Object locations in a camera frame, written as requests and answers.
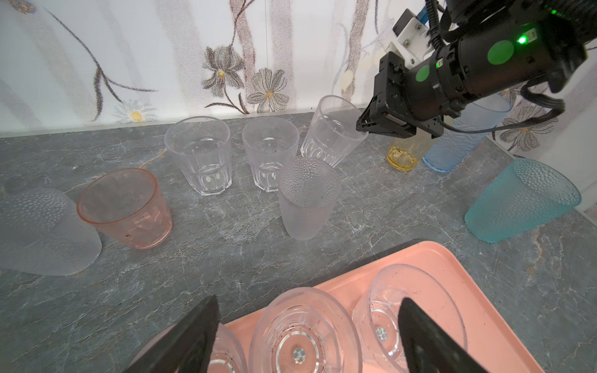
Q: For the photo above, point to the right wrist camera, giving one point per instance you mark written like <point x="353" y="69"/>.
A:
<point x="409" y="40"/>

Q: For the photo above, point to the clear faceted glass four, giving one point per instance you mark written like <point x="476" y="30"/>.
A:
<point x="375" y="316"/>

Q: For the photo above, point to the clear faceted glass six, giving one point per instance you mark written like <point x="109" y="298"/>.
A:
<point x="227" y="353"/>

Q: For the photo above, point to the clear faceted glass three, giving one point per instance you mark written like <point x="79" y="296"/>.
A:
<point x="332" y="133"/>

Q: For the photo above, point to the pink tinted cup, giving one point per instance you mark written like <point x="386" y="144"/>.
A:
<point x="127" y="205"/>

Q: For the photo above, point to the clear faceted glass two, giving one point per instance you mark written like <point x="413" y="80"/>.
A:
<point x="270" y="144"/>

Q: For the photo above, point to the teal frosted cup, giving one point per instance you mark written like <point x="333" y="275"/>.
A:
<point x="527" y="194"/>

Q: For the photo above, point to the clear faceted glass five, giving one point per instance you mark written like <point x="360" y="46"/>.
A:
<point x="305" y="330"/>

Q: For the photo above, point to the blue tinted cup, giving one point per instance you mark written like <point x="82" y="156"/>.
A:
<point x="453" y="147"/>

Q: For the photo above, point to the yellow tinted cup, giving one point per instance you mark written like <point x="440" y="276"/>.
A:
<point x="405" y="153"/>

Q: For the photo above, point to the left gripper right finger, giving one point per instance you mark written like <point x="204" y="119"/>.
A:
<point x="427" y="347"/>

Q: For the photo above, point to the frosted cup centre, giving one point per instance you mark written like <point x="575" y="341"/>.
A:
<point x="308" y="190"/>

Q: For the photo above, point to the frosted cup far left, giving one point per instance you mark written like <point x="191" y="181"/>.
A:
<point x="41" y="233"/>

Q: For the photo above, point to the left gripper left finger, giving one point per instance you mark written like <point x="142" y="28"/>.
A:
<point x="187" y="347"/>

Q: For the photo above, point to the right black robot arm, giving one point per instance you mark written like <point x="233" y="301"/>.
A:
<point x="480" y="48"/>

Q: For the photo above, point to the clear faceted glass one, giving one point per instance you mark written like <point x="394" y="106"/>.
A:
<point x="202" y="149"/>

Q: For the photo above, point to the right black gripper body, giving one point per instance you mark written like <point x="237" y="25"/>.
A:
<point x="406" y="100"/>

